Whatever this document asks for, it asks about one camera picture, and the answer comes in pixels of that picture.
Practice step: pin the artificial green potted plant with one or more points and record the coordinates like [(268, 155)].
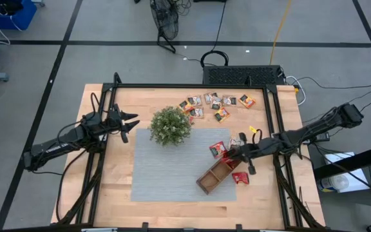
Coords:
[(170, 126)]

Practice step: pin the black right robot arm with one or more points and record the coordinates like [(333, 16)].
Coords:
[(317, 129)]

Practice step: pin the black computer tower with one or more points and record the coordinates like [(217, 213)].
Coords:
[(243, 75)]

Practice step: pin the black power adapter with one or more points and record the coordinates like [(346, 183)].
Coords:
[(322, 137)]

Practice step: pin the wooden compartment tray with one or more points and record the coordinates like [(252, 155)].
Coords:
[(213, 180)]

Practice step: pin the black floor fan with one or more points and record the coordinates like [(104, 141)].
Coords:
[(166, 19)]

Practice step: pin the white paper box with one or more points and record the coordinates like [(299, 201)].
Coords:
[(346, 161)]

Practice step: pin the large blue plastic bin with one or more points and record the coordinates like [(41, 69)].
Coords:
[(21, 19)]

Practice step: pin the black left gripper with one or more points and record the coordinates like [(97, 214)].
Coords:
[(114, 124)]

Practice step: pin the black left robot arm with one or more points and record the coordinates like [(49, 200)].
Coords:
[(60, 146)]

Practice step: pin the red strawberry tea bag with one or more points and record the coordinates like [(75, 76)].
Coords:
[(217, 149), (240, 178), (191, 120), (234, 164)]

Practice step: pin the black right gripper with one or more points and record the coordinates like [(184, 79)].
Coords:
[(253, 149)]

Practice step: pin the black desk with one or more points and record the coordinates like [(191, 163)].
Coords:
[(359, 159)]

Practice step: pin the grey woven placemat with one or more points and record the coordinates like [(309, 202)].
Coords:
[(172, 174)]

